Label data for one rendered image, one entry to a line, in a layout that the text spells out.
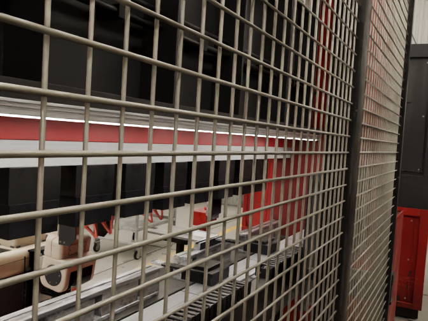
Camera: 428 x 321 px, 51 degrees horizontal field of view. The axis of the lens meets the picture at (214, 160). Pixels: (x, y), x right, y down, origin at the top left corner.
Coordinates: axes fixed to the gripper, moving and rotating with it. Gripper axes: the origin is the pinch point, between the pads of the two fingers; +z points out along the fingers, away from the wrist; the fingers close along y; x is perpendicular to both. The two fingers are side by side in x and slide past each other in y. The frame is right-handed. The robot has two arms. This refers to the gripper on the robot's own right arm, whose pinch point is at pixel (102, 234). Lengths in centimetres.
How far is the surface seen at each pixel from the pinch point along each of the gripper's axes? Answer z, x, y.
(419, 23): -190, -217, 730
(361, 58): -2, -123, -82
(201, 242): 18.3, -36.5, 11.4
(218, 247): 22.8, -37.0, 23.5
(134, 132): -21, -55, -39
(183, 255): 20.1, -33.0, 0.1
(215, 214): 9.4, -40.7, 24.9
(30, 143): -19, -50, -76
